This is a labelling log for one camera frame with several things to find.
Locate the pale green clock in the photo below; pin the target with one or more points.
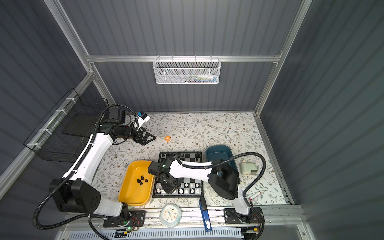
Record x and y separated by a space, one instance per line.
170 215

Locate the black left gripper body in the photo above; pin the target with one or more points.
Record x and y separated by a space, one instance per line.
136 136

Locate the white wire basket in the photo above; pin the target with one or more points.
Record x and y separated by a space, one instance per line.
187 73

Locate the yellow tray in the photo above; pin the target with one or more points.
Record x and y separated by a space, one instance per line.
137 185

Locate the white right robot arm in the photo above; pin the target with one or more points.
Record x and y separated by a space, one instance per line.
229 189

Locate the blue stapler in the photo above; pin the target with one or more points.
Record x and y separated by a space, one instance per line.
205 214

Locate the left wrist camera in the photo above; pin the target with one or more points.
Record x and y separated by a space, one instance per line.
140 119

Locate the black wire basket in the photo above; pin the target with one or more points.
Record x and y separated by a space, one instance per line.
63 134

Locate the black and white chessboard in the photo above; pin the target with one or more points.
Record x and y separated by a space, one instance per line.
189 188

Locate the teal tray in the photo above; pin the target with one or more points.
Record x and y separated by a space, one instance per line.
218 154

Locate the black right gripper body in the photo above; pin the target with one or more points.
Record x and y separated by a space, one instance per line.
169 187

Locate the red white marker pen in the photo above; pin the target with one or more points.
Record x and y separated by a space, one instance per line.
255 196

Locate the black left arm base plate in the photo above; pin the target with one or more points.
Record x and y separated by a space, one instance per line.
135 219

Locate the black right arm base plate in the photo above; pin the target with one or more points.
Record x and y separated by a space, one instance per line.
255 216

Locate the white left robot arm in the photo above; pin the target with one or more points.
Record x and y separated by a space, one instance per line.
74 192

